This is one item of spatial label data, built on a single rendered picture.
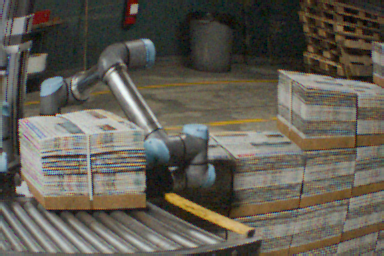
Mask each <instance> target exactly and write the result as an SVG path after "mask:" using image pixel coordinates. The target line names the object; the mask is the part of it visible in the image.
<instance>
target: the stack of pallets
mask: <svg viewBox="0 0 384 256"><path fill-rule="evenodd" d="M316 1H318V4H315V2H314V0H304V3H303V2H300V5H301V11H302V12H299V11H298V14H299V20H300V21H302V24H303V28H304V30H303V32H304V35H305V41H306V42H307V45H308V52H303V55H304V65H305V73H307V74H315V75H324V76H326V77H332V78H334V79H344V80H348V79H347V77H346V75H345V70H344V66H343V65H344V62H343V61H342V52H341V51H340V48H339V45H338V41H337V40H339V39H340V40H343V39H347V40H352V41H357V42H359V41H360V42H365V43H369V44H370V42H369V40H372V41H374V42H379V43H382V41H381V40H379V37H378V31H379V32H381V31H380V24H379V23H381V24H384V23H383V16H382V15H378V14H374V13H372V12H370V11H367V10H363V9H361V8H357V7H355V6H351V5H347V4H342V3H338V2H334V1H332V0H316ZM312 9H316V13H314V12H312ZM371 15H373V16H375V20H372V18H371ZM310 17H312V18H314V19H315V22H313V21H310V19H311V18H310ZM367 22H370V23H372V28H370V27H368V23H367ZM332 24H333V25H332ZM313 27H314V28H316V29H318V32H315V31H314V29H313ZM351 27H352V28H353V30H351ZM365 29H366V30H368V31H370V34H371V36H369V35H366V34H365ZM316 38H317V39H319V40H320V42H318V41H316ZM318 49H321V50H322V51H323V53H322V52H318ZM315 59H316V60H319V62H315ZM338 62H339V63H338ZM315 70H317V71H320V72H321V73H318V72H316V71H315Z"/></svg>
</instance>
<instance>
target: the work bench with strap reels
mask: <svg viewBox="0 0 384 256"><path fill-rule="evenodd" d="M38 11H40V10H38ZM38 11H35V12H37V13H33V14H34V16H33V21H32V26H31V33H35V32H39V31H44V30H45V31H44V37H43V43H42V50H41V54H34V55H29V62H28V70H27V80H28V79H33V78H38V85H36V86H41V83H42V77H45V76H48V75H51V78H55V73H56V64H57V56H58V48H59V42H60V35H61V29H62V23H65V20H66V19H65V20H64V19H62V20H61V19H59V20H57V21H52V20H53V19H49V15H50V13H51V12H50V10H45V11H41V12H38ZM56 27H58V29H57V35H56V41H55V48H54V55H53V63H52V69H50V68H49V67H48V68H47V67H46V61H47V54H45V48H46V42H47V35H48V34H47V32H48V30H49V29H53V28H56Z"/></svg>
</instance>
